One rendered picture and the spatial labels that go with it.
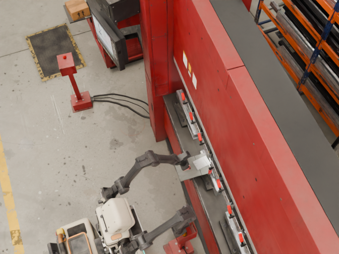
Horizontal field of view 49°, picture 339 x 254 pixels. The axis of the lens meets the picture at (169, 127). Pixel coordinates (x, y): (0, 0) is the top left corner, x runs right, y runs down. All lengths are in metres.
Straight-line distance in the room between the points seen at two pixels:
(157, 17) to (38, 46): 2.92
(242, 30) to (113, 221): 1.44
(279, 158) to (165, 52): 1.71
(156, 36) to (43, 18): 3.16
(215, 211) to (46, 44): 3.47
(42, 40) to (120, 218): 3.55
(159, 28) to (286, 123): 1.47
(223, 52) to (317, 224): 0.96
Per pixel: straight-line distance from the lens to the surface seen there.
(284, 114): 1.83
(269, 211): 2.01
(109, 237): 2.65
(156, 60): 3.18
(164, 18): 2.88
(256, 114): 1.80
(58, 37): 5.54
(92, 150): 4.36
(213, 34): 2.10
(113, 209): 2.55
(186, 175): 3.03
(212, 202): 3.09
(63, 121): 4.64
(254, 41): 2.09
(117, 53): 3.15
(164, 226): 2.48
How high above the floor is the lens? 3.77
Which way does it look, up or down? 59 degrees down
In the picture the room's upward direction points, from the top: 1 degrees counter-clockwise
